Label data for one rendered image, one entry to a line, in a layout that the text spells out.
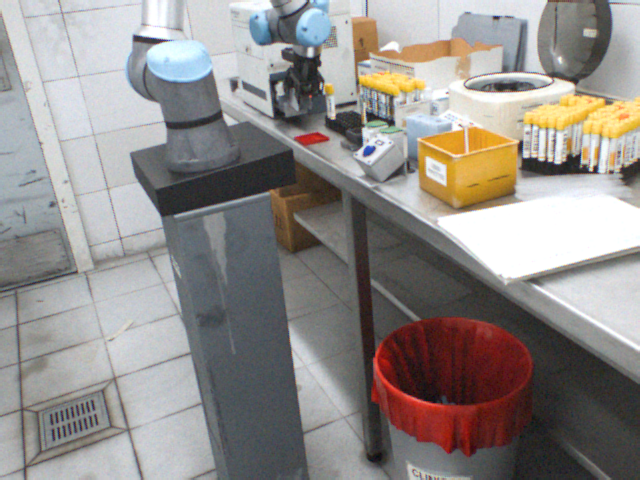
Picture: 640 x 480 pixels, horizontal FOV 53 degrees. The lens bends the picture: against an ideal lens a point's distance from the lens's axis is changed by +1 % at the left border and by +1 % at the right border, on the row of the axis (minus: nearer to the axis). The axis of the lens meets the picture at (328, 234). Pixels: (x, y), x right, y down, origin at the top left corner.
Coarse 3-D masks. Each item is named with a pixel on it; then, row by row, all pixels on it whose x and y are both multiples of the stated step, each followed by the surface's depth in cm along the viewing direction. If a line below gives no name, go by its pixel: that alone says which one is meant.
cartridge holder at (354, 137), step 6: (348, 132) 152; (354, 132) 154; (360, 132) 155; (348, 138) 153; (354, 138) 150; (360, 138) 150; (342, 144) 153; (348, 144) 150; (354, 144) 150; (360, 144) 150
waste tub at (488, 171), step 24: (432, 144) 122; (456, 144) 124; (480, 144) 124; (504, 144) 113; (432, 168) 118; (456, 168) 111; (480, 168) 113; (504, 168) 115; (432, 192) 120; (456, 192) 113; (480, 192) 115; (504, 192) 117
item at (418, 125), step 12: (408, 120) 135; (420, 120) 132; (432, 120) 131; (444, 120) 130; (408, 132) 136; (420, 132) 133; (432, 132) 130; (444, 132) 129; (408, 144) 138; (408, 156) 139
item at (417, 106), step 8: (384, 104) 160; (400, 104) 158; (408, 104) 156; (416, 104) 157; (424, 104) 158; (360, 112) 174; (376, 112) 165; (400, 112) 156; (408, 112) 157; (416, 112) 158; (424, 112) 159; (400, 120) 157
